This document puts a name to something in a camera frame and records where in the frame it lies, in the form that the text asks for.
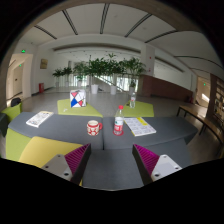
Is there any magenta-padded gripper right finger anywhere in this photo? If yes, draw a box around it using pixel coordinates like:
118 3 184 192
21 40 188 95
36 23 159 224
131 143 184 186

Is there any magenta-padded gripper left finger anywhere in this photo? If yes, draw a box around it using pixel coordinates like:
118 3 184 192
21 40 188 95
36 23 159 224
40 143 92 186

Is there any red-capped clear water bottle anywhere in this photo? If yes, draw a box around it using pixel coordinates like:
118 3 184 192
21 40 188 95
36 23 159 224
113 105 125 135

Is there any yellow chair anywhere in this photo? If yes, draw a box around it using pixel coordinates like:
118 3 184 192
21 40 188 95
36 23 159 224
18 135 84 186

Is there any printed sheet with yellow patches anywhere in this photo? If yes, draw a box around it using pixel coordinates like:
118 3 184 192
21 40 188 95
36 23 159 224
123 116 157 138

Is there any green chair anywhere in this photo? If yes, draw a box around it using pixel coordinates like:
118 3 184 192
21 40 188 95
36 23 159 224
4 128 33 163
0 102 24 123

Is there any red and white mug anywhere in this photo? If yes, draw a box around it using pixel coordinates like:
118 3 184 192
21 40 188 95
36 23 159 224
86 119 104 137

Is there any white printed booklet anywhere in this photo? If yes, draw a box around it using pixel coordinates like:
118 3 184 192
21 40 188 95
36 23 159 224
25 110 55 129

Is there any green table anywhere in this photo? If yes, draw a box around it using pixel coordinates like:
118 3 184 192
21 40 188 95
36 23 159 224
119 100 155 118
56 98 104 118

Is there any long wooden bench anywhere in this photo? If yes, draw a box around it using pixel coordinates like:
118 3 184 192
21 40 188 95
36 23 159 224
176 103 224 144

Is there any white cube with coloured triangles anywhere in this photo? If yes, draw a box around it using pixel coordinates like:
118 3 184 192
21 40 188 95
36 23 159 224
69 88 87 109

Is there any small clear plastic bottle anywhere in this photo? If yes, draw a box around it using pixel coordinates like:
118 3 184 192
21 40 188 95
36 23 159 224
129 91 137 109

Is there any black chair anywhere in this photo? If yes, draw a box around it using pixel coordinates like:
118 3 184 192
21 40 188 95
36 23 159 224
10 97 22 108

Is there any wooden shelf unit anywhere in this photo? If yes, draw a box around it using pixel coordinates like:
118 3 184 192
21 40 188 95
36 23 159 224
206 73 224 131

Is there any group of potted plants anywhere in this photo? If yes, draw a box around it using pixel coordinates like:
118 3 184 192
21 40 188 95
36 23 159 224
52 53 148 96

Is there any brown framed wall picture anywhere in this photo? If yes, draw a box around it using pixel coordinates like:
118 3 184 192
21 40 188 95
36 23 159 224
39 58 49 70

